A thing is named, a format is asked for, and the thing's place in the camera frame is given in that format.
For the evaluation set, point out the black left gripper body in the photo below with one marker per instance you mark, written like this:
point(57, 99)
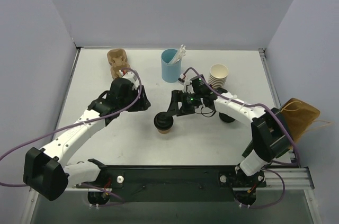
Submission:
point(141, 100)

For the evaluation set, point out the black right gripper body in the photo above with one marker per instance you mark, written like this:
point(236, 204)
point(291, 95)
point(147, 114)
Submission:
point(179, 102)

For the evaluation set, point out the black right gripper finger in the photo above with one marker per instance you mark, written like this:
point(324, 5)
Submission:
point(171, 109)
point(179, 114)

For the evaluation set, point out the black plastic cup lid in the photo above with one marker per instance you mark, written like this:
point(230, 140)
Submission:
point(162, 121)

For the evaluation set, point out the brown paper coffee cup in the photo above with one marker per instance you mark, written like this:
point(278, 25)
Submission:
point(164, 131)

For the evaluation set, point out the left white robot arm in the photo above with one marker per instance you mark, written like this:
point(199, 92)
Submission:
point(47, 170)

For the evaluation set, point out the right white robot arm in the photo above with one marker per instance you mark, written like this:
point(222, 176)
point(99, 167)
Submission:
point(271, 137)

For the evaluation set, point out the light blue cylindrical container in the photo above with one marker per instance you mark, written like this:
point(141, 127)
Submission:
point(170, 72)

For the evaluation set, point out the stack of pulp cup carriers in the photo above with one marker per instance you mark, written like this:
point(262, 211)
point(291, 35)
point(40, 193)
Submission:
point(118, 60)

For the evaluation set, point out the stack of black cup lids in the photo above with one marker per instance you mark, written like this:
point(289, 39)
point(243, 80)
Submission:
point(225, 118)

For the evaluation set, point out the stack of brown paper cups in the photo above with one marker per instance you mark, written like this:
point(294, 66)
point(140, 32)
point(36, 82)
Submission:
point(218, 75)

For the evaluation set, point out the brown paper bag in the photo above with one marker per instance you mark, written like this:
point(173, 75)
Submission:
point(301, 117)

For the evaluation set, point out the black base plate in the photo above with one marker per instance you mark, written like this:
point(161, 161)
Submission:
point(216, 183)

